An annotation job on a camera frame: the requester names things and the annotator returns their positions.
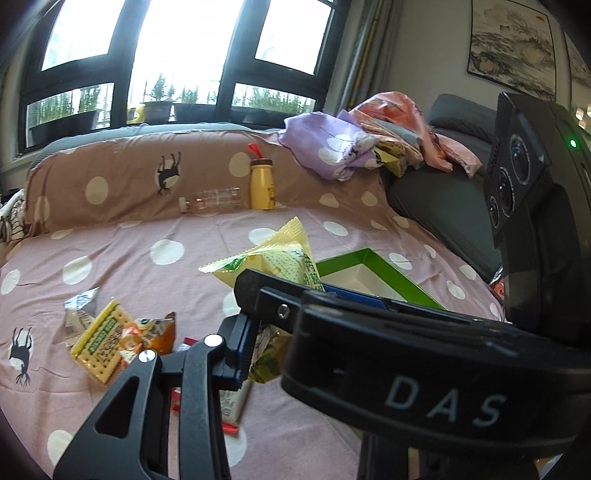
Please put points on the white grey snack packet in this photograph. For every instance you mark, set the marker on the white grey snack packet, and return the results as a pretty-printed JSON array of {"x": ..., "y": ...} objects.
[{"x": 83, "y": 299}]

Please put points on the clear plastic bottle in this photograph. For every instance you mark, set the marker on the clear plastic bottle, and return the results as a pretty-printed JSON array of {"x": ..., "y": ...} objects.
[{"x": 214, "y": 201}]

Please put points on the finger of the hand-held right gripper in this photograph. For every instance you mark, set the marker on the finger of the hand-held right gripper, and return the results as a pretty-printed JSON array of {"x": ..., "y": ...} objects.
[
  {"x": 263, "y": 290},
  {"x": 355, "y": 295}
]

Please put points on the yellow bottle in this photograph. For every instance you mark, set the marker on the yellow bottle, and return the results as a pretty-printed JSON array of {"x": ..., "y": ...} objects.
[{"x": 262, "y": 187}]

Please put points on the white black striped cloth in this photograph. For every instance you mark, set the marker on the white black striped cloth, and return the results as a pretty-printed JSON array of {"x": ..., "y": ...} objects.
[{"x": 9, "y": 217}]

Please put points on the beige curtain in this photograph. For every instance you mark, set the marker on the beige curtain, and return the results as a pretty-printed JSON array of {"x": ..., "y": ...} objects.
[{"x": 364, "y": 55}]

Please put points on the white barcode snack packet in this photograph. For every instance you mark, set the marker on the white barcode snack packet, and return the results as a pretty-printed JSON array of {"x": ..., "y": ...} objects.
[{"x": 76, "y": 328}]

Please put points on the pink orange cloth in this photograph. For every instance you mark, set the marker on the pink orange cloth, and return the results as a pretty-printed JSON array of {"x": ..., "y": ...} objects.
[{"x": 406, "y": 120}]

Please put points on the yellow patterned cloth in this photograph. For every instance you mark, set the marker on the yellow patterned cloth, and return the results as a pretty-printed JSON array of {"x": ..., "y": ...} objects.
[{"x": 390, "y": 159}]

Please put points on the light green snack packet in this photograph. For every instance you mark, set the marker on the light green snack packet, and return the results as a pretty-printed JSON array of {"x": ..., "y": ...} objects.
[{"x": 281, "y": 258}]

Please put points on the black framed window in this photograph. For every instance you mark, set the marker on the black framed window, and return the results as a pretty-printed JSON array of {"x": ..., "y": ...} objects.
[{"x": 184, "y": 46}]

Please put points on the brown polka dot headboard cover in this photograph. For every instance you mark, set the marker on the brown polka dot headboard cover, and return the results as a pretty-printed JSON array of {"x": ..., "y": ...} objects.
[{"x": 115, "y": 184}]

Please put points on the long black planter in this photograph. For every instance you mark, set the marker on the long black planter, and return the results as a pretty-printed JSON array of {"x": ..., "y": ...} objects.
[{"x": 62, "y": 124}]

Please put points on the purple dotted cloth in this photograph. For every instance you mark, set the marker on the purple dotted cloth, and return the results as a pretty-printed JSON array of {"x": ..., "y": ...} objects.
[{"x": 323, "y": 147}]

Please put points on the green cardboard box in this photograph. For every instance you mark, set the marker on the green cardboard box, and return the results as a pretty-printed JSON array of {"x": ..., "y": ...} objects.
[{"x": 355, "y": 272}]

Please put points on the framed landscape painting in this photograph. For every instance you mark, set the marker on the framed landscape painting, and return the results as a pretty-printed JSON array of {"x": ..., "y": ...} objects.
[{"x": 512, "y": 44}]

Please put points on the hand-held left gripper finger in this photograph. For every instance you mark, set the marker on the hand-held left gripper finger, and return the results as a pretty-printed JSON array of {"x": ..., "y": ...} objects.
[{"x": 242, "y": 355}]

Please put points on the yellow windowsill object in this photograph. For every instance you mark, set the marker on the yellow windowsill object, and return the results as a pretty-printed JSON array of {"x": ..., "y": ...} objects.
[{"x": 136, "y": 113}]

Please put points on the yellow green cracker packet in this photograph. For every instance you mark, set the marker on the yellow green cracker packet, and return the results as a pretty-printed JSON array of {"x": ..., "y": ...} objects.
[{"x": 104, "y": 339}]

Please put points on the grey sofa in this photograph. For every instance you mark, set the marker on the grey sofa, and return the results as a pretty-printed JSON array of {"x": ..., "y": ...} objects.
[{"x": 443, "y": 203}]

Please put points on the round black plant pot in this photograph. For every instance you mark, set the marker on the round black plant pot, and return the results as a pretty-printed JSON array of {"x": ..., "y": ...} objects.
[{"x": 157, "y": 110}]

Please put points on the orange brown bun packet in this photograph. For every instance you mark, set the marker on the orange brown bun packet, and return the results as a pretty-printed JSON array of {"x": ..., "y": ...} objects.
[{"x": 152, "y": 334}]

